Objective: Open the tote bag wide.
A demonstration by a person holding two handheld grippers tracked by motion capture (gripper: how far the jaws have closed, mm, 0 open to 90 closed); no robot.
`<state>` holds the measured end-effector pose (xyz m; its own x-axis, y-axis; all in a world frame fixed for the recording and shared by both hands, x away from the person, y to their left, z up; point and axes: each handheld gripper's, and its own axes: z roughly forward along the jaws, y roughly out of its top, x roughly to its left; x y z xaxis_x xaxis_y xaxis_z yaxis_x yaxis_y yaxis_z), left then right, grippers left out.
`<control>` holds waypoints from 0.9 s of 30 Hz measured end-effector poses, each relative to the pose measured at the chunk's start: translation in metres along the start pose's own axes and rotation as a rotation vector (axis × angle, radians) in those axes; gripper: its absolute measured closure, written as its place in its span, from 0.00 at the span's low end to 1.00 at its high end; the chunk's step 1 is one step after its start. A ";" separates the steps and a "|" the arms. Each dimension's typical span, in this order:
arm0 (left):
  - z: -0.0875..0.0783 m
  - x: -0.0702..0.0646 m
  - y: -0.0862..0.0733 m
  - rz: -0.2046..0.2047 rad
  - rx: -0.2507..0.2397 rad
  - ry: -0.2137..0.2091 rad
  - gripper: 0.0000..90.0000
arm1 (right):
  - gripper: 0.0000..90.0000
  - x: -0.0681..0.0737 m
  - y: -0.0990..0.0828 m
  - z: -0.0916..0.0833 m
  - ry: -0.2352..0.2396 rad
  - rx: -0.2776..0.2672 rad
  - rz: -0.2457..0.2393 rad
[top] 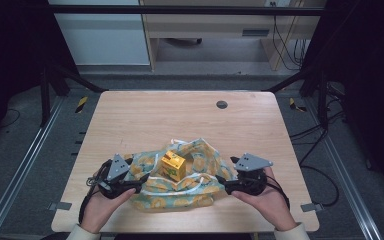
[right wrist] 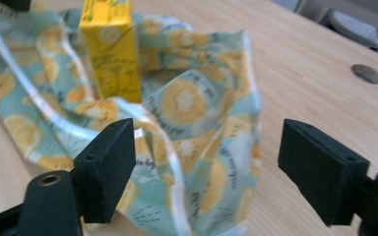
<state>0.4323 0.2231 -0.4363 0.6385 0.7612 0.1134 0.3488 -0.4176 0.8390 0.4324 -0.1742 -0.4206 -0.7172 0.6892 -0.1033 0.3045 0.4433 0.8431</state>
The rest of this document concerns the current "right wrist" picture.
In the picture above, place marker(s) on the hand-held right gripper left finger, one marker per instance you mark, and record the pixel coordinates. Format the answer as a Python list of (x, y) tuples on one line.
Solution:
[(106, 170)]

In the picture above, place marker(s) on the lemon print cloth bag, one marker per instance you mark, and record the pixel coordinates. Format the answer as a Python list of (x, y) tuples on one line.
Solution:
[(197, 141)]

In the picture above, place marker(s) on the grey round table hole cap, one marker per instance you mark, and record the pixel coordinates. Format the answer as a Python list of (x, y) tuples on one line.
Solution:
[(367, 74)]

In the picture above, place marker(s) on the grey ribbed object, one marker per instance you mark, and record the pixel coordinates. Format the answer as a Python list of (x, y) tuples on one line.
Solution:
[(354, 28)]

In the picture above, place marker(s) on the yellow drink carton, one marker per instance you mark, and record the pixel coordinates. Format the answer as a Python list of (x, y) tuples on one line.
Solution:
[(114, 55)]

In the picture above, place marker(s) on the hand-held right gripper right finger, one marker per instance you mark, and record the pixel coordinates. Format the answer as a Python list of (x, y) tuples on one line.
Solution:
[(321, 173)]

